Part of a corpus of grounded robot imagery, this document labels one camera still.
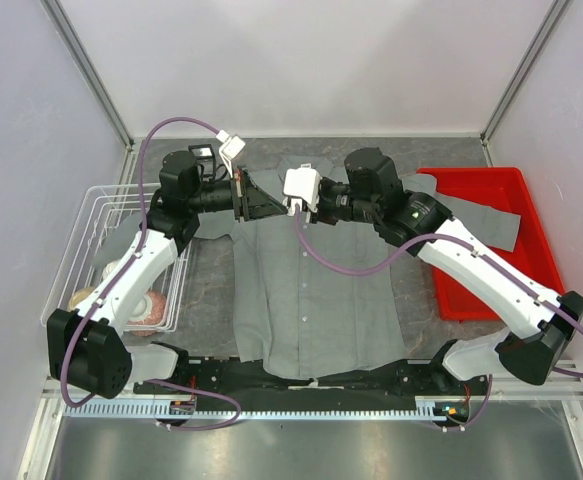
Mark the right aluminium frame post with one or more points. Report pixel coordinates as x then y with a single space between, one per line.
539 41

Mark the pink patterned bowl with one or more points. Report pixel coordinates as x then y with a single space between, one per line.
148 315

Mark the aluminium frame post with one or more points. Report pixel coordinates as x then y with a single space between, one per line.
77 50
539 41

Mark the black box with brooch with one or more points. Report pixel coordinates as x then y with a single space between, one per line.
204 154

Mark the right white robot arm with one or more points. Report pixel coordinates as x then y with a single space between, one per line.
539 321

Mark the beige bowl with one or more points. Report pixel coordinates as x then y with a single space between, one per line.
79 296

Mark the red plastic bin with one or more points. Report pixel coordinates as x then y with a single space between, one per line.
494 203

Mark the grey slotted cable duct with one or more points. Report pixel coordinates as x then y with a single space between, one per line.
166 409

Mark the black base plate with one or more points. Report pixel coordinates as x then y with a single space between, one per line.
394 384

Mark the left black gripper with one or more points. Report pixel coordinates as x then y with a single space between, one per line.
249 201

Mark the white bowl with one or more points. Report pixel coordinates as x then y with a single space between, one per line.
108 269

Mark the white wire dish rack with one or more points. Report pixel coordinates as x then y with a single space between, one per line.
102 210

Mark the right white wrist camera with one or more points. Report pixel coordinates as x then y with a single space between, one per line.
301 189

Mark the grey shirt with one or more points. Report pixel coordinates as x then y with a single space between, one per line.
300 318

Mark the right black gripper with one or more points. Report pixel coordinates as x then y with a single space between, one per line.
320 213

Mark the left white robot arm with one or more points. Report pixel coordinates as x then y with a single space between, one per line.
85 346

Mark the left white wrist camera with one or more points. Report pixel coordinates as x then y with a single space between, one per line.
231 146

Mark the left aluminium frame post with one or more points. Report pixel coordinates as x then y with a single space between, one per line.
77 50

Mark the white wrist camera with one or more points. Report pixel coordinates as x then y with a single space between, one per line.
231 146
301 189

